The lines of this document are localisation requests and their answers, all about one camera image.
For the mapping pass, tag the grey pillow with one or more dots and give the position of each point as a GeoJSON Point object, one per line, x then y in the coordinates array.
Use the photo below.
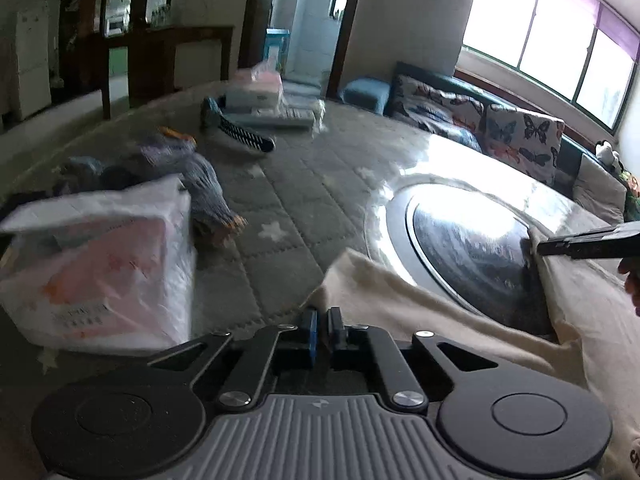
{"type": "Point", "coordinates": [597, 187]}

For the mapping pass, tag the flat white tissue pack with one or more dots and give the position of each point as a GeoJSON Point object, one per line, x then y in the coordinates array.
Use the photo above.
{"type": "Point", "coordinates": [285, 115]}

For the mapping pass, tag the dark wooden desk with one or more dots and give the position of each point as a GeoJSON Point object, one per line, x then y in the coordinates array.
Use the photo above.
{"type": "Point", "coordinates": [165, 55]}

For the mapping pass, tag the dark sofa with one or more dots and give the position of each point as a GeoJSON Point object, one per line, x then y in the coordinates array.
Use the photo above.
{"type": "Point", "coordinates": [570, 152]}

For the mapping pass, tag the white plastic bag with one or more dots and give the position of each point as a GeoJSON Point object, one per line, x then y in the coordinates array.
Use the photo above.
{"type": "Point", "coordinates": [105, 270]}

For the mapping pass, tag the cream knit garment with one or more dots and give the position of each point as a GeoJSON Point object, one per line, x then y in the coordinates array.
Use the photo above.
{"type": "Point", "coordinates": [400, 305]}

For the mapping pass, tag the window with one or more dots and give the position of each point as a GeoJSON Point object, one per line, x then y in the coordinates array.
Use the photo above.
{"type": "Point", "coordinates": [550, 30]}

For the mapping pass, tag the white cabinet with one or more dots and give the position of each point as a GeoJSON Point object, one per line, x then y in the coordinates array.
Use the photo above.
{"type": "Point", "coordinates": [32, 60]}

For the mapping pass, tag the pink white tissue pack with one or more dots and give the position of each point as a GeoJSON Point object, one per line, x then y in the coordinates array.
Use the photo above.
{"type": "Point", "coordinates": [255, 85]}

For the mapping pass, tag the blue padded stool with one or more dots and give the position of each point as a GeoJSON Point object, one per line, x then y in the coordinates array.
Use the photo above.
{"type": "Point", "coordinates": [365, 92]}

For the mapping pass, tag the person's right hand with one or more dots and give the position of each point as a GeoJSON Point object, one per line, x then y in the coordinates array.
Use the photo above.
{"type": "Point", "coordinates": [634, 285]}

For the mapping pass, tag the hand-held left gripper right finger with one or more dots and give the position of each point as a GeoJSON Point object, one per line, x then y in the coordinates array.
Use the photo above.
{"type": "Point", "coordinates": [334, 332]}

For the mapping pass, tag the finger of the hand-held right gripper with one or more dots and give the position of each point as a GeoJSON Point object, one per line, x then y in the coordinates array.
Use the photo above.
{"type": "Point", "coordinates": [590, 245]}

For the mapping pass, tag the green orange plush toy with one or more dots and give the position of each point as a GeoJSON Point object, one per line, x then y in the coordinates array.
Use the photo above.
{"type": "Point", "coordinates": [632, 195]}

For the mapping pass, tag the black round induction cooker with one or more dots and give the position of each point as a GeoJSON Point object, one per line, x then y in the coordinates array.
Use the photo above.
{"type": "Point", "coordinates": [470, 250]}

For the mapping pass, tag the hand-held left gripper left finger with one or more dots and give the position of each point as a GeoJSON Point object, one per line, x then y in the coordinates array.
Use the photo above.
{"type": "Point", "coordinates": [310, 332]}

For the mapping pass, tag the black white striped item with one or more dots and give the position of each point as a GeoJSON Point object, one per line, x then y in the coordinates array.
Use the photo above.
{"type": "Point", "coordinates": [240, 132]}

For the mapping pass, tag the blue grey cloth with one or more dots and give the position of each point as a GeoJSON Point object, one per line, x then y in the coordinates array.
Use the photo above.
{"type": "Point", "coordinates": [82, 172]}

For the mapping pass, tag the panda plush toy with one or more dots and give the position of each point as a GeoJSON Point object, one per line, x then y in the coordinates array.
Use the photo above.
{"type": "Point", "coordinates": [607, 152]}

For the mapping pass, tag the grey quilted table cover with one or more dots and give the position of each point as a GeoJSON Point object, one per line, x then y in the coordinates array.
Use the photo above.
{"type": "Point", "coordinates": [310, 195]}

